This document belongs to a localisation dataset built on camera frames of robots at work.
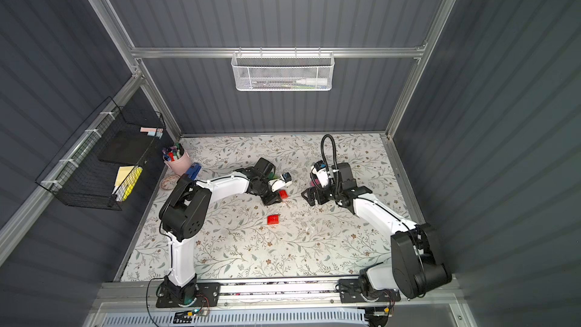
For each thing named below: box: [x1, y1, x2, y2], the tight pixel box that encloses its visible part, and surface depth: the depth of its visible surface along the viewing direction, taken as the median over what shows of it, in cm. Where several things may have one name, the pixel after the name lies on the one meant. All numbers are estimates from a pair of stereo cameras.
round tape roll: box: [159, 174, 181, 190], surface depth 104 cm
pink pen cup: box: [161, 142, 192, 176], surface depth 100 cm
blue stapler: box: [186, 161, 202, 181], surface depth 106 cm
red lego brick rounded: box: [267, 214, 280, 225], surface depth 92 cm
